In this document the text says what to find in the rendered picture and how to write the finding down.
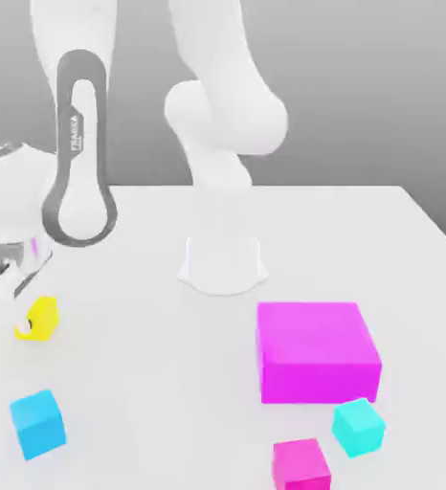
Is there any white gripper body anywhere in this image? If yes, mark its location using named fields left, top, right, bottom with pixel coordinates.
left=0, top=250, right=58, bottom=316

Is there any small blue cube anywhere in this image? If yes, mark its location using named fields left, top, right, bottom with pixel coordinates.
left=9, top=389, right=68, bottom=462

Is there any small magenta cube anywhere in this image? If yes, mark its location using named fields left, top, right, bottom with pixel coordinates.
left=271, top=437, right=332, bottom=490

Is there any small turquoise cube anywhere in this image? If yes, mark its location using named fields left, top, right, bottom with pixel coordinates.
left=330, top=396, right=388, bottom=459

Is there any large magenta box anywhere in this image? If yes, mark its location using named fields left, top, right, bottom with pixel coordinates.
left=256, top=301, right=384, bottom=406

